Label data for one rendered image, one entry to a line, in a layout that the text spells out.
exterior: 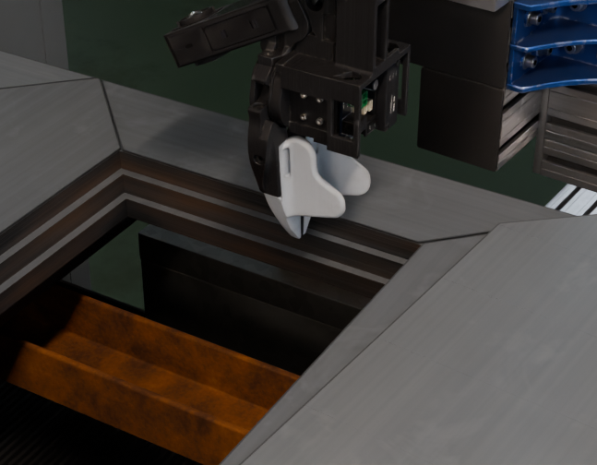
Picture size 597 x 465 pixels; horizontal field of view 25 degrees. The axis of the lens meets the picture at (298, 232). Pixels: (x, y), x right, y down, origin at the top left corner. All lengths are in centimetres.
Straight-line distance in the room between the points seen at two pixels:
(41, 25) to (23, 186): 69
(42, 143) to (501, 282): 39
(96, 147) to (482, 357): 38
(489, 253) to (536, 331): 9
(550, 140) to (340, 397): 63
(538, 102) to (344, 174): 47
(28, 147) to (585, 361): 48
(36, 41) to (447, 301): 92
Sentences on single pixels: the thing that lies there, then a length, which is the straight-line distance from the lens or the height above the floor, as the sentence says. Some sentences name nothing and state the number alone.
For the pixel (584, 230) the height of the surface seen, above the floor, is 87.
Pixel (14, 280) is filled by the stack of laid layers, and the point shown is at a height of 83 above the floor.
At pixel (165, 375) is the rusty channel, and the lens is 113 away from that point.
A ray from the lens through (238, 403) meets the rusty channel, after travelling 109.
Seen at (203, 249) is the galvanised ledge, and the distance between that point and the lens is 128.
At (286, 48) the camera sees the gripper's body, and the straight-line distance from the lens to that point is 87.
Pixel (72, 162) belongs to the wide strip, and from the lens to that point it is 106.
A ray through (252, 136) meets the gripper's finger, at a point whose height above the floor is 96.
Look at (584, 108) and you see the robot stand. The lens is 136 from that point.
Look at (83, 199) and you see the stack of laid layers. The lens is 104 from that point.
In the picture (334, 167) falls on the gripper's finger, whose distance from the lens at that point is 94.
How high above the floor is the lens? 139
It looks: 33 degrees down
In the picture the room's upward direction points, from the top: straight up
